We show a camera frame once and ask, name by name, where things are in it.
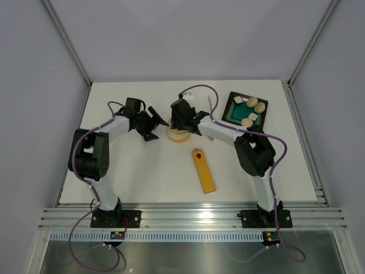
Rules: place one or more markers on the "right aluminium side rail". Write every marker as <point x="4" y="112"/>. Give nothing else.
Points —
<point x="323" y="199"/>

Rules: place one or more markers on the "round cream food slice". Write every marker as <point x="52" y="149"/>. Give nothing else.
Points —
<point x="260" y="107"/>
<point x="252" y="102"/>
<point x="246" y="122"/>

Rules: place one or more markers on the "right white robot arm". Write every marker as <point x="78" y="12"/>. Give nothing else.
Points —
<point x="254" y="151"/>

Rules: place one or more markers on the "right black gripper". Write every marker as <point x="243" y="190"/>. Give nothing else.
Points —
<point x="175" y="123"/>

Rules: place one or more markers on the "aluminium front rail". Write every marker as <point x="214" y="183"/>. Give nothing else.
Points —
<point x="197" y="216"/>

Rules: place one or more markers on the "yellow rectangular cutlery case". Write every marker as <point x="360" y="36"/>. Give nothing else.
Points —
<point x="203" y="171"/>

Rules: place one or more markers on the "white slotted cable duct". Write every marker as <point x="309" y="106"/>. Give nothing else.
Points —
<point x="160" y="236"/>

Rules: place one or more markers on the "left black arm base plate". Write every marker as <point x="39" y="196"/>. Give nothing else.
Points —
<point x="111" y="219"/>

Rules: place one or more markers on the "white square rice piece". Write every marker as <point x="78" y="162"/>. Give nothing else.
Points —
<point x="253" y="116"/>
<point x="238" y="100"/>

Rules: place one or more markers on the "right aluminium frame post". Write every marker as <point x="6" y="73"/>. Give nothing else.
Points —
<point x="318" y="32"/>

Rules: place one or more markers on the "left aluminium frame post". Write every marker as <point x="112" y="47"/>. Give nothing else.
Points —
<point x="50" y="10"/>

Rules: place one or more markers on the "aluminium frame post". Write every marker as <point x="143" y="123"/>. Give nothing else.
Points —
<point x="50" y="10"/>
<point x="318" y="32"/>

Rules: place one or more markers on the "black food tray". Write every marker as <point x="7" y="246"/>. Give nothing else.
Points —
<point x="234" y="113"/>

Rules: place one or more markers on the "metal serving tongs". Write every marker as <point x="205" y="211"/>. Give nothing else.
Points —
<point x="210" y="108"/>

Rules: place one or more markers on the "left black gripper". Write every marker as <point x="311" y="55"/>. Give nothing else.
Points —
<point x="149" y="136"/>

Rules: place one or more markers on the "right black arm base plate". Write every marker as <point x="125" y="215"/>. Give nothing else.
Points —
<point x="251" y="218"/>

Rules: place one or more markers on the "round yellow lunch bowl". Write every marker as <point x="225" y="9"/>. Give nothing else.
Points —
<point x="178" y="138"/>

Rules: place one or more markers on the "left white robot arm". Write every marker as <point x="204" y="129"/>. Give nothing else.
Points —
<point x="89" y="156"/>

